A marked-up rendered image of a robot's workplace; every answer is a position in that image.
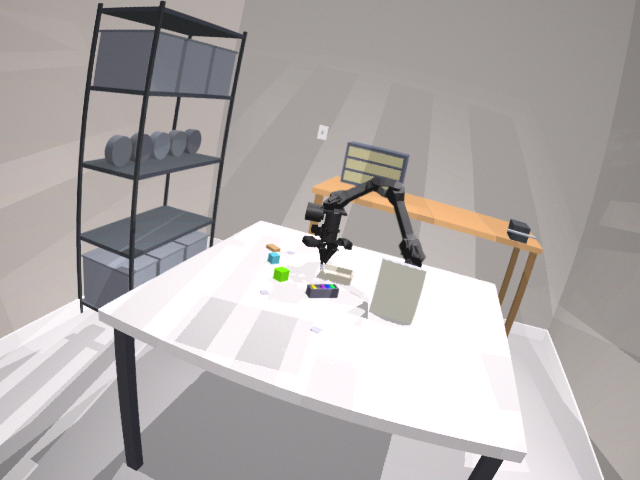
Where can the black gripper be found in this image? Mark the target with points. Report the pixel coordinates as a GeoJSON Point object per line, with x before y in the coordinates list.
{"type": "Point", "coordinates": [328, 240]}

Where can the lime green cube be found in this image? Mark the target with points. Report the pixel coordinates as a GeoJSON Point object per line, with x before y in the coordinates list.
{"type": "Point", "coordinates": [280, 274]}

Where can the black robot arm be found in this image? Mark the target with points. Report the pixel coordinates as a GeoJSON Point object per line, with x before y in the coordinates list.
{"type": "Point", "coordinates": [333, 207]}

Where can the light blue block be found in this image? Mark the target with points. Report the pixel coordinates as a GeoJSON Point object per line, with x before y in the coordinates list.
{"type": "Point", "coordinates": [273, 258]}

